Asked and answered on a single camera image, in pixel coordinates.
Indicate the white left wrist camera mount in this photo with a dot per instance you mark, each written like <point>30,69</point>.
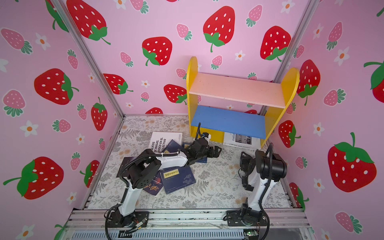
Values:
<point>206,136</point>

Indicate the white Chokladfabriken photo book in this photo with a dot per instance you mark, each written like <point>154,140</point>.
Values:
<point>241,141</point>

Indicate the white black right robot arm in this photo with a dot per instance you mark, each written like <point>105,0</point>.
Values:
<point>262,172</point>

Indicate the dark book orange calligraphy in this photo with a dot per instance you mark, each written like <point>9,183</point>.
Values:
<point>154,187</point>

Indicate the aluminium front rail frame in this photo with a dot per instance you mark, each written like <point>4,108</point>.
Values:
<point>197,224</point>

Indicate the navy book lower yellow label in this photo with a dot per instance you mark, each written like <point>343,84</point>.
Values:
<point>177,178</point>

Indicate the black book white chinese title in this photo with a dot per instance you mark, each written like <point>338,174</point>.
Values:
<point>125,161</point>

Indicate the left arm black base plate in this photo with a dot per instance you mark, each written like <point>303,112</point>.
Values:
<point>134,220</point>

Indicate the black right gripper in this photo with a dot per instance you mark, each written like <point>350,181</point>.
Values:
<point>246,160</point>

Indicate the navy book by shelf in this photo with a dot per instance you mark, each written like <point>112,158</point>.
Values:
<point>203,161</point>

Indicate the white book black spanish text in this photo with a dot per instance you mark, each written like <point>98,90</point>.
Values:
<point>160,140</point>

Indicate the navy book yellow label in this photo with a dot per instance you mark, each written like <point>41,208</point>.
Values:
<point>177,178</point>
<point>172,147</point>

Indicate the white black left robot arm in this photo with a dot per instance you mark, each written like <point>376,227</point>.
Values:
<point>139,173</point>

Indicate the yellow pink blue bookshelf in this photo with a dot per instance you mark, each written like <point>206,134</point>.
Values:
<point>276,97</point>

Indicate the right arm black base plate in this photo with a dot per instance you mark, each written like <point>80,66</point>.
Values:
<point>245,218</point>

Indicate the navy book upper yellow label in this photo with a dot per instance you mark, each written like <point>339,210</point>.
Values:
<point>172,147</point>

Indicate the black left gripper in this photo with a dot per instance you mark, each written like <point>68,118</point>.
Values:
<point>216,152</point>

